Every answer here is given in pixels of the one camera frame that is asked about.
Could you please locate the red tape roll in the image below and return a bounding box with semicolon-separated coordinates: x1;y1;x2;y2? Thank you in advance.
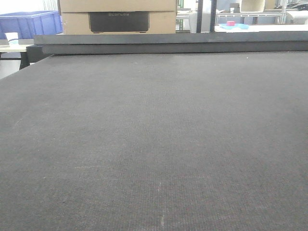
226;21;235;26

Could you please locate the white paper cup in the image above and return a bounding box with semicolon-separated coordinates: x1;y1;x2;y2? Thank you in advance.
5;32;19;47

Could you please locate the beige side table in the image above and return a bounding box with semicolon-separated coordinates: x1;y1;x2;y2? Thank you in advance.
0;39;34;70

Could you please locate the white background table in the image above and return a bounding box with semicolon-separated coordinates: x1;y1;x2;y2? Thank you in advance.
215;24;308;33

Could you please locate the blue tray on table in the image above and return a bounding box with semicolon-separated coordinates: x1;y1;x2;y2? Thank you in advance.
219;24;249;30

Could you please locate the lower cardboard box black panel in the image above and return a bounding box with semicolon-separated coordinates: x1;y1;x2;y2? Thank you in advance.
62;12;176;35

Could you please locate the dark grey foam board stack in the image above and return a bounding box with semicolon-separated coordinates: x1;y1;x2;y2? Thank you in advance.
34;31;308;55

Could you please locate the blue plastic crate background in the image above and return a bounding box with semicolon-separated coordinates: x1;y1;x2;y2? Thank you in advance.
0;11;63;39

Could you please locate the black vertical post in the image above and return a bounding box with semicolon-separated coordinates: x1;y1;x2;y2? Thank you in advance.
196;0;204;33

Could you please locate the upper cardboard box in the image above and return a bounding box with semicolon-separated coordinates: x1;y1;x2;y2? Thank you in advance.
60;0;177;13

